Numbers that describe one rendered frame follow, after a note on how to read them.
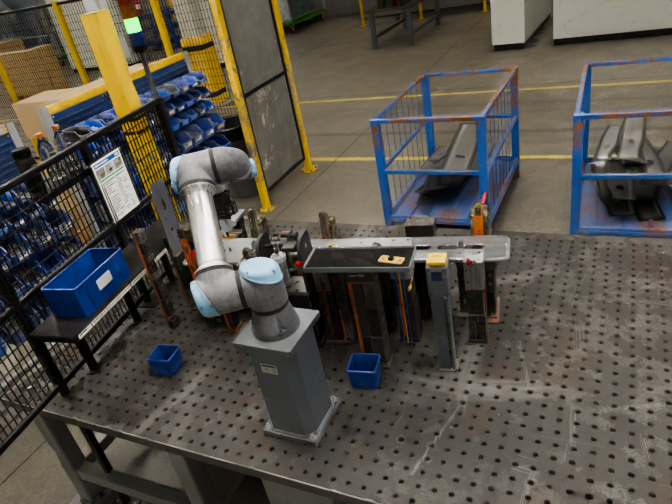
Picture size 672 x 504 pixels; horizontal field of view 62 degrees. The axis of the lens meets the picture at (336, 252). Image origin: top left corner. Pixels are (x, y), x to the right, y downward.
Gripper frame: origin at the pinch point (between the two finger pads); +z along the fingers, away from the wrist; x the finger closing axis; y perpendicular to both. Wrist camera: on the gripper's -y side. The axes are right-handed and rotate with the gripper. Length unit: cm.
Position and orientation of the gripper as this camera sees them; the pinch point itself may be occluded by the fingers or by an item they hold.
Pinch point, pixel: (225, 233)
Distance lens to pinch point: 248.3
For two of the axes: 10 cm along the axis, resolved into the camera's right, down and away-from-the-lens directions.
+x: 2.6, -5.2, 8.1
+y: 9.5, -0.1, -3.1
